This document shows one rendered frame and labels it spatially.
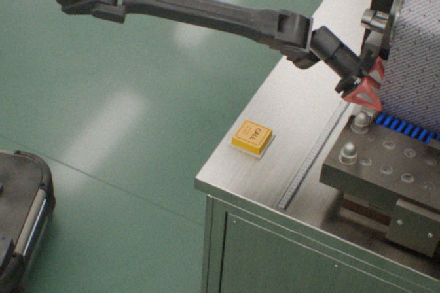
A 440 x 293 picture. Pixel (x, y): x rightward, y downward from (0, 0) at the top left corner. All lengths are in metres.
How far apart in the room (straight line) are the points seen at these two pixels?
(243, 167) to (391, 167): 0.33
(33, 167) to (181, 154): 0.60
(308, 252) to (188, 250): 1.03
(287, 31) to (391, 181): 0.36
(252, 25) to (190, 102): 1.60
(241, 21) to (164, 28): 1.92
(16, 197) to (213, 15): 1.19
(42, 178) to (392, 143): 1.30
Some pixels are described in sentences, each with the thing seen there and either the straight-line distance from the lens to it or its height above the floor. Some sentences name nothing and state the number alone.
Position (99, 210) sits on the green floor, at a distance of 2.93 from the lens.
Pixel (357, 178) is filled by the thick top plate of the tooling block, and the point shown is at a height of 1.03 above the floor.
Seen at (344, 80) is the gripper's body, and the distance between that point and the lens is 1.75.
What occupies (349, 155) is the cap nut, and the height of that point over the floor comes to 1.06.
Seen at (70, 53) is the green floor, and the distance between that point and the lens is 3.51.
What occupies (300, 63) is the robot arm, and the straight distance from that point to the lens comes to 1.82.
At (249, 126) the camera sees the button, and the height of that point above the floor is 0.92.
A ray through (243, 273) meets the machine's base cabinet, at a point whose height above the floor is 0.63.
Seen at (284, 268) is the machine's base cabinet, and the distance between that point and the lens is 1.92.
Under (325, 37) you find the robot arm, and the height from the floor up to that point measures 1.19.
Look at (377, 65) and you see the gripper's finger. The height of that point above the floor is 1.13.
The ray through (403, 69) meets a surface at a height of 1.16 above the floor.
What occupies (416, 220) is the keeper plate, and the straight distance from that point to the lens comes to 1.70.
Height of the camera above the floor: 2.28
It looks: 47 degrees down
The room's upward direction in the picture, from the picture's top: 4 degrees clockwise
